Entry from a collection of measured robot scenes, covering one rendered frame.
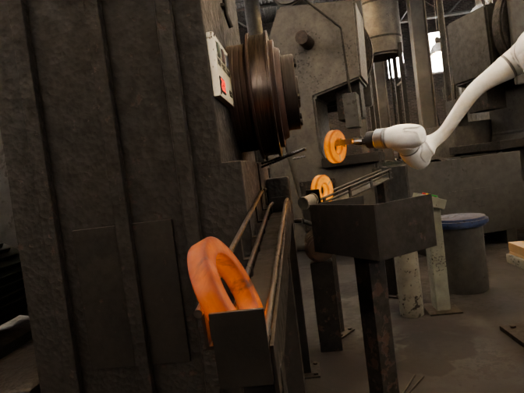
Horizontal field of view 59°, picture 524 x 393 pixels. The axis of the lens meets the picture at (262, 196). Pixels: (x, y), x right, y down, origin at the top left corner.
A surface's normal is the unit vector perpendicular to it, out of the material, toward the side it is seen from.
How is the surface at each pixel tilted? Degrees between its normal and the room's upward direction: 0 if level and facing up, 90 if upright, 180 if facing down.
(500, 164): 90
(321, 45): 90
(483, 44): 92
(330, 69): 90
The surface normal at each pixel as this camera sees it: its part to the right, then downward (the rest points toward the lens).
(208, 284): -0.32, -0.29
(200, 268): -0.43, -0.51
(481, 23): -0.96, 0.16
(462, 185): 0.17, 0.03
